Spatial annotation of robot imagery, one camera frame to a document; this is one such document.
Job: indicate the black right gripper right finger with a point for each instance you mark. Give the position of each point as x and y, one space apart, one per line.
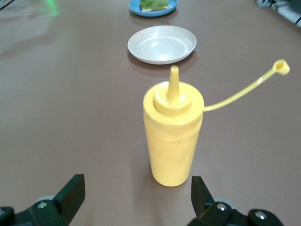
202 200

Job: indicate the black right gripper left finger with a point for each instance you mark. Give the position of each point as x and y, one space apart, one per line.
70 195

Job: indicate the yellow squeeze bottle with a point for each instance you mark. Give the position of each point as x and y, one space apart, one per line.
171 141

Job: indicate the bread slice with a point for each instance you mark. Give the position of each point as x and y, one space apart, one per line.
147 10

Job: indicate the green lettuce leaf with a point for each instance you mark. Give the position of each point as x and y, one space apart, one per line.
155 3

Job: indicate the beige round plate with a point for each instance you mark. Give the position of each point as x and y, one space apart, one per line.
162 44

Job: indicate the blue round plate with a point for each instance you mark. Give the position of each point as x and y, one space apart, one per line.
152 13

